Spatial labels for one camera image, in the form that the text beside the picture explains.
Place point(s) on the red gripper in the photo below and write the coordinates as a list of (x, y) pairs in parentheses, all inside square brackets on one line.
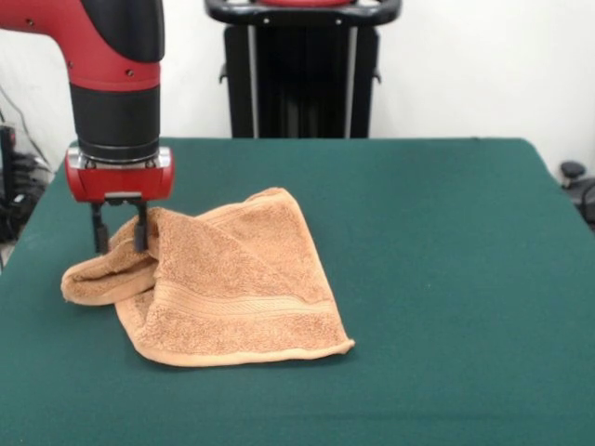
[(123, 183)]

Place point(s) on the tan terry cloth towel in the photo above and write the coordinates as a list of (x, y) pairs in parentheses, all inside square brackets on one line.
[(232, 288)]

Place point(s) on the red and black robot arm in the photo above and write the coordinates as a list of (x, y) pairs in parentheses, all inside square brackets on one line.
[(111, 69)]

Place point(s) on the black electronics box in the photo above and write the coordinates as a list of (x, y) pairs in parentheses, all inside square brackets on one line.
[(7, 186)]

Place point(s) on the dark green table cloth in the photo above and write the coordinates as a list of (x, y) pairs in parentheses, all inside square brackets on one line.
[(465, 302)]

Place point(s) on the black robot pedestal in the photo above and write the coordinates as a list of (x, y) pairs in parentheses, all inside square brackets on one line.
[(302, 93)]

